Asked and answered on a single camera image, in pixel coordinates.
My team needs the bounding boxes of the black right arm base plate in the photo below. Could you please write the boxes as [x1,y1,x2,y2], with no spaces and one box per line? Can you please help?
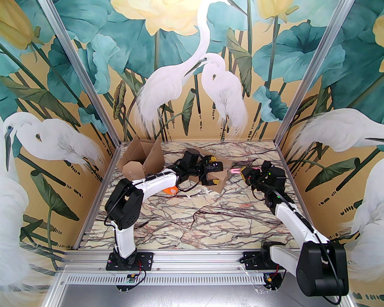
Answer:
[242,251,292,270]

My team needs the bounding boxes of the aluminium frame rail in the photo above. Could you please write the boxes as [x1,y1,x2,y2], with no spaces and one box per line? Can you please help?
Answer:
[61,251,336,273]

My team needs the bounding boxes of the grey metal sheet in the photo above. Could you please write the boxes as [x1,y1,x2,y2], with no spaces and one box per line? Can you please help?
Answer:
[45,283,351,307]

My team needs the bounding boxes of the left power connector with wires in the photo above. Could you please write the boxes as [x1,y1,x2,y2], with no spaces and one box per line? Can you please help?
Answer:
[116,260,148,291]

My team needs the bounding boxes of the right aluminium frame post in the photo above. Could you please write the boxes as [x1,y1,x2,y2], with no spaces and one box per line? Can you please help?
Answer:
[275,0,355,144]

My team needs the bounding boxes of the right power connector with wires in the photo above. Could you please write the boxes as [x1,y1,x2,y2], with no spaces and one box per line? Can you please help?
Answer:
[262,264,284,291]

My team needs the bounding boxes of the perforated metal strip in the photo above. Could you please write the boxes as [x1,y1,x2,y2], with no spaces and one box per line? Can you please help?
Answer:
[58,273,344,285]

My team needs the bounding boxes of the power connector with wires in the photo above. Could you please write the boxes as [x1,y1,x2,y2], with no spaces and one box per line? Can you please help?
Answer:
[262,264,284,291]
[116,260,148,291]

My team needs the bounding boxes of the left aluminium frame post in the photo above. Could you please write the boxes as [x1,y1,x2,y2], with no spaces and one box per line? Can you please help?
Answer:
[39,0,121,144]

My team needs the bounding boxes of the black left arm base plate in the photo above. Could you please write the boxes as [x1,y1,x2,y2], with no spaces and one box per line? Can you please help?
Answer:
[106,252,154,271]

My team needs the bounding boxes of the aluminium frame post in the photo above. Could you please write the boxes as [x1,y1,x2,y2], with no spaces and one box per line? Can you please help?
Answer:
[275,0,355,144]
[39,0,121,144]

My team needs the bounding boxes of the brown cardboard box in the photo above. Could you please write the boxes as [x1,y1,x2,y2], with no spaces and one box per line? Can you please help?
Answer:
[187,148,233,194]
[117,134,165,183]

